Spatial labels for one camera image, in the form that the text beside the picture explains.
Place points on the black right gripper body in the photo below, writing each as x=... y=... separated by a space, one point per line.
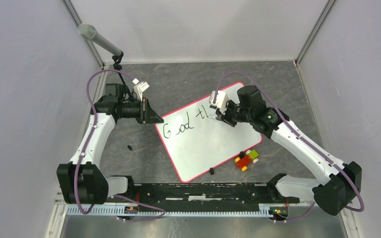
x=232 y=113

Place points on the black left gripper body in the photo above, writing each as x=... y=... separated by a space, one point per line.
x=132 y=110

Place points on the pink framed whiteboard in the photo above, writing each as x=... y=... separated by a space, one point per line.
x=196 y=143

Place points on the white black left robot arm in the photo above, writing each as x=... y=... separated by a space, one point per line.
x=81 y=179

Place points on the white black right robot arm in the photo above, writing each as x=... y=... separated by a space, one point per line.
x=335 y=184

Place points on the red toy brick car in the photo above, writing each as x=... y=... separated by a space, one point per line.
x=244 y=158

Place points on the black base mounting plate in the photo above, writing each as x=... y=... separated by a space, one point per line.
x=207 y=197

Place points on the grey microphone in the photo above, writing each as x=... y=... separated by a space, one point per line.
x=88 y=32

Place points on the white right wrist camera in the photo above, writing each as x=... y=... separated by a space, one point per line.
x=218 y=101

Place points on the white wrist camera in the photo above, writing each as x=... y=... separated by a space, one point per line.
x=218 y=101
x=139 y=88

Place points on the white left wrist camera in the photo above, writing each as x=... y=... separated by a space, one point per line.
x=139 y=88

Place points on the aluminium frame rail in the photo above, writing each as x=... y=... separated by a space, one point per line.
x=62 y=197

